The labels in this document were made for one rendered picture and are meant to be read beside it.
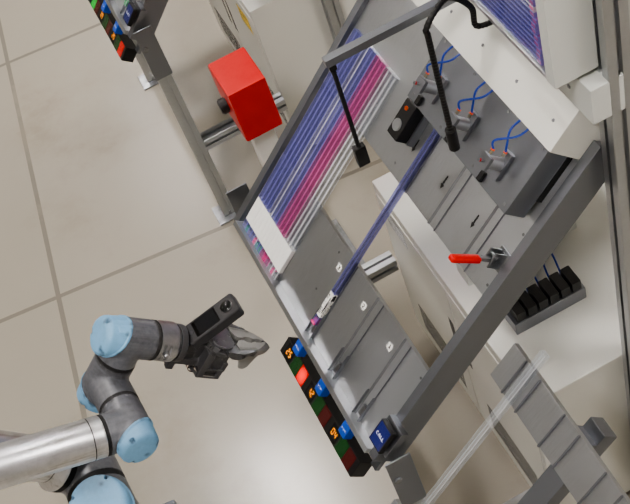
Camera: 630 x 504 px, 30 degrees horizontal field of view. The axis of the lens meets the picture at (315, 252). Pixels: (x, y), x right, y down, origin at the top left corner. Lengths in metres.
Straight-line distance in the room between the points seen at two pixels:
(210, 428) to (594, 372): 1.23
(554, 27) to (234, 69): 1.34
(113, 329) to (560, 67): 0.91
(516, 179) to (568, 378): 0.55
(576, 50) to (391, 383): 0.76
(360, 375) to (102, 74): 2.30
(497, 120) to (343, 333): 0.56
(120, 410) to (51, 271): 1.67
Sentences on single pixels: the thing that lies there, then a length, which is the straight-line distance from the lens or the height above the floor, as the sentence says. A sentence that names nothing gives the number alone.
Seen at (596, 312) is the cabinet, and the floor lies 0.62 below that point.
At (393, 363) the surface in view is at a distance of 2.15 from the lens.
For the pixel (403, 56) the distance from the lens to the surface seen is 2.24.
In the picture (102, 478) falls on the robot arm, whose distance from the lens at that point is 2.25.
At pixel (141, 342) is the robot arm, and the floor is 0.98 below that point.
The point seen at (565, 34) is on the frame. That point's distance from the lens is 1.64.
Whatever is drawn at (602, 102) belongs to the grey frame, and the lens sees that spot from 1.73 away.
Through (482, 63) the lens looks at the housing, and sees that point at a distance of 1.97.
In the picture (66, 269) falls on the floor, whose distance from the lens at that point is 3.71.
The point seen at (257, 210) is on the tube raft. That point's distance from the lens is 2.52.
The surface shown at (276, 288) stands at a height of 0.73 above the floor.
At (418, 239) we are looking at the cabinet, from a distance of 2.55.
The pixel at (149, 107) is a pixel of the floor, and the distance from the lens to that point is 4.06.
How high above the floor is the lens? 2.58
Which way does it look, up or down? 49 degrees down
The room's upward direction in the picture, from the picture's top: 23 degrees counter-clockwise
